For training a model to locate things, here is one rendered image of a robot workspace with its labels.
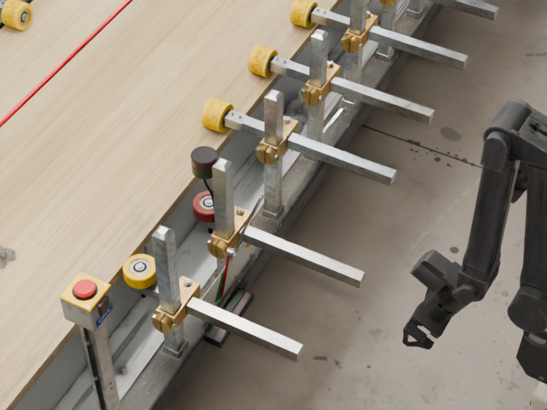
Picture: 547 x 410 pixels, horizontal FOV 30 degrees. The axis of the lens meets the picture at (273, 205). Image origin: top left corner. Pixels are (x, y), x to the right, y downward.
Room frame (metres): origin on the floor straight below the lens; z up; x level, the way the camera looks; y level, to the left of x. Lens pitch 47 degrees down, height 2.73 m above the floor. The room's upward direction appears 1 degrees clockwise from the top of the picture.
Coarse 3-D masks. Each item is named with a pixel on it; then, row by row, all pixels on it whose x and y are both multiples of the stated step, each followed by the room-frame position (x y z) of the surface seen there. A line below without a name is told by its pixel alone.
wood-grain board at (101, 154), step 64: (64, 0) 2.51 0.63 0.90; (192, 0) 2.52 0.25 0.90; (256, 0) 2.52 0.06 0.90; (320, 0) 2.52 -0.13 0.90; (0, 64) 2.21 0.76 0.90; (128, 64) 2.21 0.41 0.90; (192, 64) 2.22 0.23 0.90; (0, 128) 1.95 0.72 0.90; (64, 128) 1.95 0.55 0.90; (128, 128) 1.96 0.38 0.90; (192, 128) 1.96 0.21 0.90; (0, 192) 1.72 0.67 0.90; (64, 192) 1.72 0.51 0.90; (128, 192) 1.72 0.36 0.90; (64, 256) 1.52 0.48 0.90; (128, 256) 1.52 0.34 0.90; (0, 320) 1.33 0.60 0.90; (64, 320) 1.34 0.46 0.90; (0, 384) 1.17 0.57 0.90
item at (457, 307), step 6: (444, 282) 1.22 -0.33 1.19; (438, 288) 1.23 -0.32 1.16; (444, 288) 1.23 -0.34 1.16; (450, 288) 1.22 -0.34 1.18; (444, 294) 1.22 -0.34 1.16; (450, 294) 1.21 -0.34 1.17; (444, 300) 1.21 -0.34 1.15; (450, 300) 1.21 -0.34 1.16; (456, 300) 1.20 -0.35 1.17; (444, 306) 1.21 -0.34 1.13; (450, 306) 1.20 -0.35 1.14; (456, 306) 1.20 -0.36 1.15; (462, 306) 1.20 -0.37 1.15
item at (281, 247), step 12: (252, 228) 1.65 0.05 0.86; (252, 240) 1.62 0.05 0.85; (264, 240) 1.61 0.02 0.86; (276, 240) 1.61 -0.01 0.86; (276, 252) 1.59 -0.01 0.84; (288, 252) 1.57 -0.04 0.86; (300, 252) 1.57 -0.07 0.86; (312, 252) 1.57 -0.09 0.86; (300, 264) 1.56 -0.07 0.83; (312, 264) 1.54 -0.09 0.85; (324, 264) 1.53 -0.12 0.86; (336, 264) 1.53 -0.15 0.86; (336, 276) 1.51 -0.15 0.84; (348, 276) 1.50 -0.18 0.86; (360, 276) 1.50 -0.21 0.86
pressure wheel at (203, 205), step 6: (204, 192) 1.72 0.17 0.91; (198, 198) 1.70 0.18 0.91; (204, 198) 1.70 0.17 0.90; (210, 198) 1.70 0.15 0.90; (198, 204) 1.68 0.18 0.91; (204, 204) 1.68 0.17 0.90; (210, 204) 1.68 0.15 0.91; (198, 210) 1.66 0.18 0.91; (204, 210) 1.66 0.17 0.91; (210, 210) 1.66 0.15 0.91; (198, 216) 1.66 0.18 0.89; (204, 216) 1.65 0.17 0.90; (210, 216) 1.65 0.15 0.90; (204, 222) 1.65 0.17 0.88; (210, 222) 1.65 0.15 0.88
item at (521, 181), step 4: (520, 168) 1.60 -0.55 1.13; (520, 172) 1.59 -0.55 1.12; (520, 176) 1.58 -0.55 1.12; (524, 176) 1.58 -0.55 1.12; (516, 180) 1.59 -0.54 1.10; (520, 180) 1.58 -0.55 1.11; (524, 180) 1.58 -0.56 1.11; (516, 184) 1.59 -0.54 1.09; (520, 184) 1.58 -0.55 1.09; (524, 184) 1.58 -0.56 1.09; (516, 188) 1.59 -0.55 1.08; (520, 188) 1.59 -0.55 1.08; (524, 188) 1.59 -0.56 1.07; (516, 192) 1.58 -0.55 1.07; (520, 192) 1.58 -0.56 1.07; (512, 196) 1.57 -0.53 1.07; (516, 196) 1.57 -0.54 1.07; (520, 196) 1.57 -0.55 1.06; (512, 200) 1.56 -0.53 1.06; (516, 200) 1.56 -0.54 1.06
